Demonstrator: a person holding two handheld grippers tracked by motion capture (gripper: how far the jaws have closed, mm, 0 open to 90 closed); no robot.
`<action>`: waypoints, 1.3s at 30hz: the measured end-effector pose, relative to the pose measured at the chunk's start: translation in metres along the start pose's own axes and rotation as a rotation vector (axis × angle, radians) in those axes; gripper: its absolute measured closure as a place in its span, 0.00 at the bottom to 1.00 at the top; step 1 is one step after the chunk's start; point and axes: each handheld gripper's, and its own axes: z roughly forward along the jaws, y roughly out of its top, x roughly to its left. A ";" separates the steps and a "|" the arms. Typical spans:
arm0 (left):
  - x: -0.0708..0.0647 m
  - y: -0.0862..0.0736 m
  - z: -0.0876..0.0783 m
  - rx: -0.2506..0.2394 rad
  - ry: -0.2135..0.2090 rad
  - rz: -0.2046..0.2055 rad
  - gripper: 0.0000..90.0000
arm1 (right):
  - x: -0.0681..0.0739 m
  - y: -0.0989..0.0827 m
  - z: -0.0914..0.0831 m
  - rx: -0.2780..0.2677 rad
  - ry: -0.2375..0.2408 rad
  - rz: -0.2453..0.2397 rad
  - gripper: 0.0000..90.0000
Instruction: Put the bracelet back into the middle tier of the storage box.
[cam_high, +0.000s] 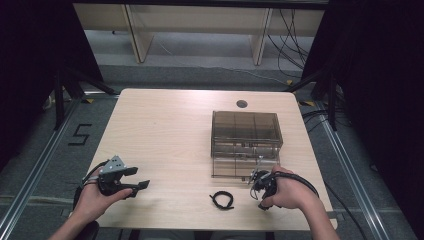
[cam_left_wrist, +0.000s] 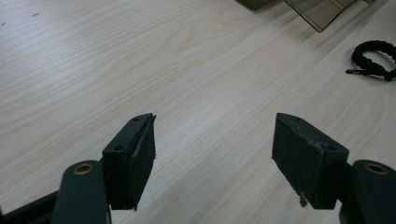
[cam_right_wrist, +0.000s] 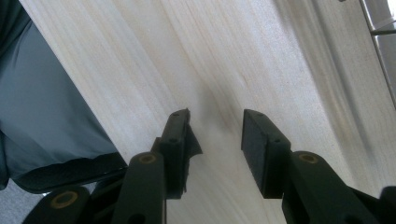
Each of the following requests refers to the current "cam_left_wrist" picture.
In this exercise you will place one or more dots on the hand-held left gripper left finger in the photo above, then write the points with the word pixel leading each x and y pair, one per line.
pixel 127 161

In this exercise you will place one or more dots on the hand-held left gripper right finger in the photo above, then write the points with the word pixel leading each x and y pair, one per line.
pixel 306 161

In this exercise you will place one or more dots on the clear tinted plastic box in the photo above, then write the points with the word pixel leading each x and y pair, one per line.
pixel 314 11

